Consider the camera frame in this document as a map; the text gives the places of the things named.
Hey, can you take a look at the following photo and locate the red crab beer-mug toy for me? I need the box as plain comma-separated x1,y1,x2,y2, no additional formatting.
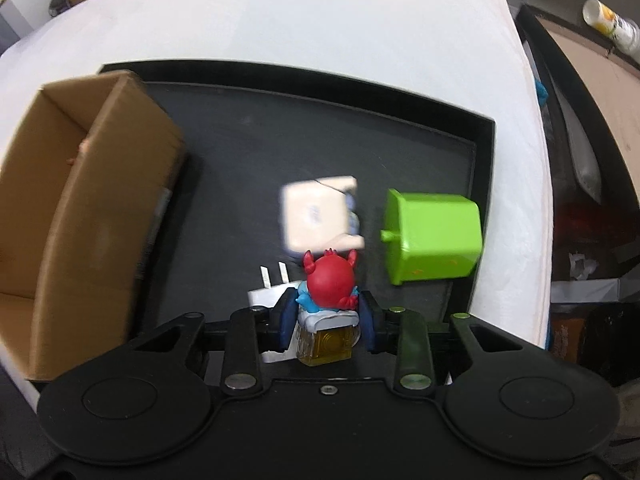
296,249,360,366

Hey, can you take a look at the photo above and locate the green plastic cube container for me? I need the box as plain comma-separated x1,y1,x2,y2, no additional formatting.
380,188,483,286

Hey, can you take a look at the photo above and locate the white square figure box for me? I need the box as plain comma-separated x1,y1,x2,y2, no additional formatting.
280,176,364,256

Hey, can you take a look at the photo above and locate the magenta dinosaur-suit figure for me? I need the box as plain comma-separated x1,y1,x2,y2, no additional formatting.
66,139,89,167

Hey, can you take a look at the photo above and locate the black rectangular tray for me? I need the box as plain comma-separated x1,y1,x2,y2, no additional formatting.
114,62,494,336

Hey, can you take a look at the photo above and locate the brown cardboard box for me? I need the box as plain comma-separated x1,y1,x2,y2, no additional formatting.
1,70,184,382

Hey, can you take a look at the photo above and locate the white tablecloth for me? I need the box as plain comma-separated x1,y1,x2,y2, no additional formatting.
0,0,557,401

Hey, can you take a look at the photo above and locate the black low side table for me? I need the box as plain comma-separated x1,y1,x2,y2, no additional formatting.
514,3,640,241

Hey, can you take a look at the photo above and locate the yellow-white paper cup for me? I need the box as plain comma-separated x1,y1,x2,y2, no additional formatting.
582,0,639,58

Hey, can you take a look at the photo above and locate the white USB wall charger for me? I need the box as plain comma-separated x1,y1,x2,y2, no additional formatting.
247,261,300,364

